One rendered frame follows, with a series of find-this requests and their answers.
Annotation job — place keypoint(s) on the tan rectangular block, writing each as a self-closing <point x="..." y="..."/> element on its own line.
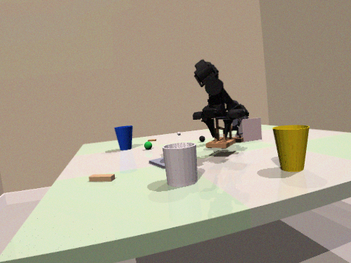
<point x="102" y="178"/>

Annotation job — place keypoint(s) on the green ball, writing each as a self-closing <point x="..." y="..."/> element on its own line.
<point x="148" y="145"/>

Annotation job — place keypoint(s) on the grey cup with white rim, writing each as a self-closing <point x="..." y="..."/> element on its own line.
<point x="181" y="164"/>

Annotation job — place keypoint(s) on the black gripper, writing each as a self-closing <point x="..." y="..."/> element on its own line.
<point x="229" y="116"/>

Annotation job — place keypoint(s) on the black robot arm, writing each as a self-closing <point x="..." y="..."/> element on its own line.
<point x="207" y="75"/>

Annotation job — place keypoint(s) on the yellow tapered cup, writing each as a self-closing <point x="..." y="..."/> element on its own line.
<point x="291" y="144"/>

